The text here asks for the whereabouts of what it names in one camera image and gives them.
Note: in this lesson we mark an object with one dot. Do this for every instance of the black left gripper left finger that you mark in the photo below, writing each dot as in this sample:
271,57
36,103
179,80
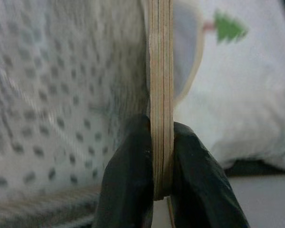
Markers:
128,180

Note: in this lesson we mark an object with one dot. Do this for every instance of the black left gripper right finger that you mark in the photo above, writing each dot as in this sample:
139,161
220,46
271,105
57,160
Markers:
199,190

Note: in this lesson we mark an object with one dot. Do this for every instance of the white pillow with green tree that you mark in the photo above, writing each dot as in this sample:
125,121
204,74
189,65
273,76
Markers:
240,95

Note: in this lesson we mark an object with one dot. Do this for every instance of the blue yellow children's board book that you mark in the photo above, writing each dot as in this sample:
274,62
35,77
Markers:
161,71

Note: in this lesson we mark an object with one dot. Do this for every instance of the white quilted dotted mattress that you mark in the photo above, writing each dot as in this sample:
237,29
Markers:
61,95

